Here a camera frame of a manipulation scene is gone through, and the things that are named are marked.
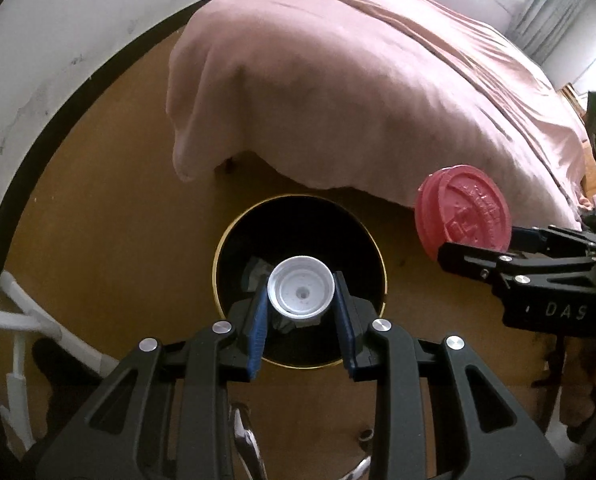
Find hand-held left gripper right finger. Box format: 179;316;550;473
330;270;566;480

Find white plastic bottle cap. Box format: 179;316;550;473
267;255;337;331

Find grey curtain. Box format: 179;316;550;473
508;0;596;88

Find chrome chair base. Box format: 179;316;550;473
229;404;375;480

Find crumpled grey wrapper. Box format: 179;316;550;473
245;257;279;293

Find pink blanket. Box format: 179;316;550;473
165;0;593;228

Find red round plastic lid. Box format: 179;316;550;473
414;163;514;263

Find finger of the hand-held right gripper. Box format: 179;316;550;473
437;241;596;332
510;225;596;253

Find white metal rack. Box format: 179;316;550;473
0;270;121;453

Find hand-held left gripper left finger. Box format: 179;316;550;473
35;285;279;480

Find black bin with gold rim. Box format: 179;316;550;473
212;193;388;370

